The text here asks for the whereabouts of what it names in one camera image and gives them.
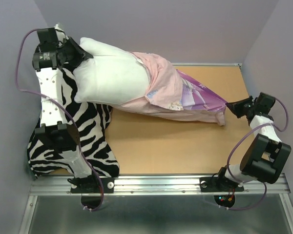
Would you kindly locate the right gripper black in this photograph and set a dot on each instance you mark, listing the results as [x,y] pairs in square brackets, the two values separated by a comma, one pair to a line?
[236,107]

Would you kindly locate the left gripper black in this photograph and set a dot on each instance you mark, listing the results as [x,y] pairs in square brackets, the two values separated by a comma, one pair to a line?
[79,55]

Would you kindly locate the white pillow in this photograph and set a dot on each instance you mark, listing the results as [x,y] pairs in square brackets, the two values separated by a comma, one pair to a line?
[112,76]

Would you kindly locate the purple pink princess pillowcase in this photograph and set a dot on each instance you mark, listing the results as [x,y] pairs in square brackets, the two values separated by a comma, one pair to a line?
[175,95]

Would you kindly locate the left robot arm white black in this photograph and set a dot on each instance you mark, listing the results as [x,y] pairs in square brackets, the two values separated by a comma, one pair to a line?
[54,131]

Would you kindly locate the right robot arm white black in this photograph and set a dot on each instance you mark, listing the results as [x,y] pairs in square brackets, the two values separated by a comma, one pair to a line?
[266,157]

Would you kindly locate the zebra print pillow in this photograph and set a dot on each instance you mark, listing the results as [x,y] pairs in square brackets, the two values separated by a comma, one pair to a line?
[92,121]

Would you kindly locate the aluminium mounting rail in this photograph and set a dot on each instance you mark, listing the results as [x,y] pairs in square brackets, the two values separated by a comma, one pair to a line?
[152,204]

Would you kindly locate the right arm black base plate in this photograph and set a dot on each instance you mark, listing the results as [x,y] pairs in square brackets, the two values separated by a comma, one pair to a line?
[216,185]

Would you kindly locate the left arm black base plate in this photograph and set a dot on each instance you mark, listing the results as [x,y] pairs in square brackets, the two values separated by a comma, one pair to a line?
[90,185]

